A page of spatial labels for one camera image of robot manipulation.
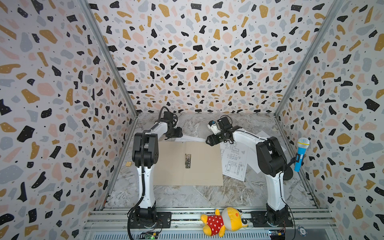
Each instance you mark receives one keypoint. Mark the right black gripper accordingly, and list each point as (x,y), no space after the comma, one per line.
(216,138)

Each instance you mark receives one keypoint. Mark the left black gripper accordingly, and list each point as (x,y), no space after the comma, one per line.
(177,134)

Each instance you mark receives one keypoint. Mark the technical drawing paper sheet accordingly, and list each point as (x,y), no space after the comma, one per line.
(234,160)

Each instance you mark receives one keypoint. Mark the beige manila folder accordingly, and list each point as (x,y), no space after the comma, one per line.
(206,165)

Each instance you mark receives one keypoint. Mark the text printed paper sheet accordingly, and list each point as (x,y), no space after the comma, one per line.
(190,139)

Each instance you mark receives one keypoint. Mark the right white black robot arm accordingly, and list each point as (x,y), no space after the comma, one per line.
(276,200)

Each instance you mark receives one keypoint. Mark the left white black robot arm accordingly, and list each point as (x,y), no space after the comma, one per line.
(145,153)

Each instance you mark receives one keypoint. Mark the silver folder clip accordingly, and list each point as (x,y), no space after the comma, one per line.
(188,161)

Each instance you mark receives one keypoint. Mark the yellow plush toy red dress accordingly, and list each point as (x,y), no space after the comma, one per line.
(217,224)

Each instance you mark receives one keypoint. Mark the blue toy microphone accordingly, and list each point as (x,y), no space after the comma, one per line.
(303,144)

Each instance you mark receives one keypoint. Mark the left green circuit board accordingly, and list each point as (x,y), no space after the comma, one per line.
(148,236)

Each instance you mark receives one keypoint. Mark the right circuit board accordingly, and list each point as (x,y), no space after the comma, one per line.
(277,235)

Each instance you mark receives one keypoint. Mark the round white blue badge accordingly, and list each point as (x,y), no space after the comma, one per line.
(302,231)

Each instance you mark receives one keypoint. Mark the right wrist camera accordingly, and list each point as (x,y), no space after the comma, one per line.
(212,125)

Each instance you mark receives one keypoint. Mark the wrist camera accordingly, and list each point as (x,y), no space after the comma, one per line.
(212,125)
(171,117)

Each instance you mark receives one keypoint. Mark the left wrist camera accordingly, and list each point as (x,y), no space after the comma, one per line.
(171,117)

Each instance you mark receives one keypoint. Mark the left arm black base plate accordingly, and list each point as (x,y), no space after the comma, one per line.
(161,221)

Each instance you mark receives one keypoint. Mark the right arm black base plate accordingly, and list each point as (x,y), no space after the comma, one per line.
(259,220)

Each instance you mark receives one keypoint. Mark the aluminium rail frame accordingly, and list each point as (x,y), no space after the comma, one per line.
(111,224)

